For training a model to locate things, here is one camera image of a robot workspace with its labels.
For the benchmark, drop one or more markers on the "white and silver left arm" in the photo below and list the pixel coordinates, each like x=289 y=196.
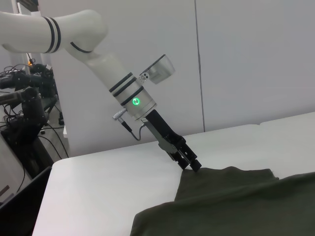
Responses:
x=108 y=71

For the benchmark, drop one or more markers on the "black wheeled stand leg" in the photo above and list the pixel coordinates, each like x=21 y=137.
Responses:
x=60 y=120

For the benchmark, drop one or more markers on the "black background robot equipment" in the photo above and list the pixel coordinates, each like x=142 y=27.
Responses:
x=32 y=108

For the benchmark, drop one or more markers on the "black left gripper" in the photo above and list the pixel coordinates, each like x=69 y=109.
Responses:
x=162 y=132

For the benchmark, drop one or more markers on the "dark green FREE! t-shirt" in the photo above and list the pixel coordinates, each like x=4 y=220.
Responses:
x=233 y=204

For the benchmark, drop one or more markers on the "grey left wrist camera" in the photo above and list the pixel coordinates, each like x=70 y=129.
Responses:
x=161 y=70

